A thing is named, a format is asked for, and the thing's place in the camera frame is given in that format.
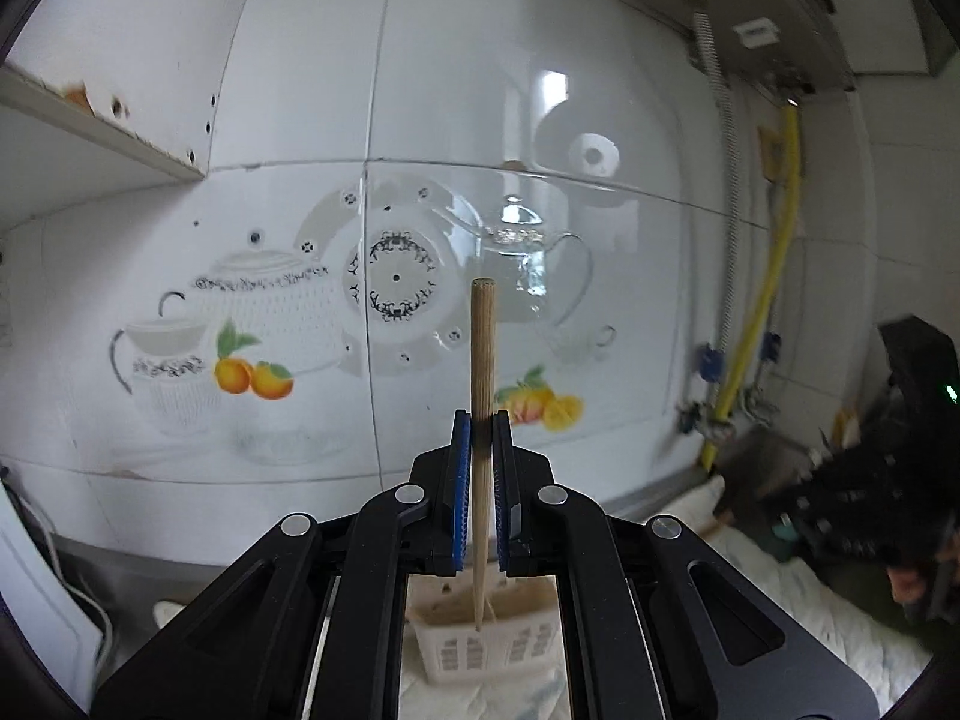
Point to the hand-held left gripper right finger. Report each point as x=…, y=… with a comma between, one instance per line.
x=501, y=495

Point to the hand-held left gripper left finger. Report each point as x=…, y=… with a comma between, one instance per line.
x=463, y=495

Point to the light wooden chopstick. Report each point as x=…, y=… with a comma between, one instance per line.
x=482, y=352

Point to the cream plastic utensil holder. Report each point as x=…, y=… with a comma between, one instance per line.
x=465, y=649

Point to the person's right hand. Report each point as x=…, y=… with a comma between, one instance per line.
x=906, y=583

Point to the quilted cream patterned mat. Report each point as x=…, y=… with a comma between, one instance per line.
x=810, y=600

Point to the metal pipe valve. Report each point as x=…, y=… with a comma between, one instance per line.
x=757, y=405
x=699, y=420

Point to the yellow gas pipe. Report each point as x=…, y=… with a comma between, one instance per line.
x=780, y=240

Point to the white microwave oven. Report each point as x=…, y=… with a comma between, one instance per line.
x=37, y=615

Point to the white wall cabinet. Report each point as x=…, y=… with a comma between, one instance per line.
x=75, y=120

